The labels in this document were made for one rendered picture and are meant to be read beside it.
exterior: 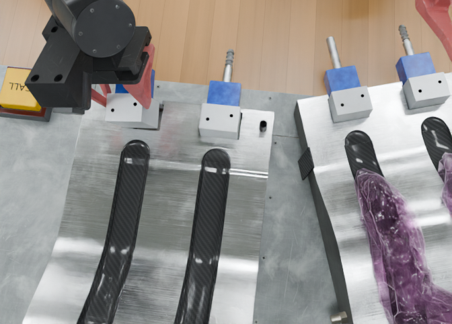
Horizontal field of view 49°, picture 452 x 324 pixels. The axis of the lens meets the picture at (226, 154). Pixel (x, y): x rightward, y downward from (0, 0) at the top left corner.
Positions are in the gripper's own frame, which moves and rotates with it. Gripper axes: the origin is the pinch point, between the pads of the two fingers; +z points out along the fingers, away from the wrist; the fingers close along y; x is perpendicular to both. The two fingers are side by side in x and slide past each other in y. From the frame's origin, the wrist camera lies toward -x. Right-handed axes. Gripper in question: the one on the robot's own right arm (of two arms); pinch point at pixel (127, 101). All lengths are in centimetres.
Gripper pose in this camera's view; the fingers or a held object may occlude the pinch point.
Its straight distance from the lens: 65.0
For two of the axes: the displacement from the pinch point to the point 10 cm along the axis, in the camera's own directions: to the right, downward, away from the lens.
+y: 9.7, 0.3, -2.5
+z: 1.9, 5.9, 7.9
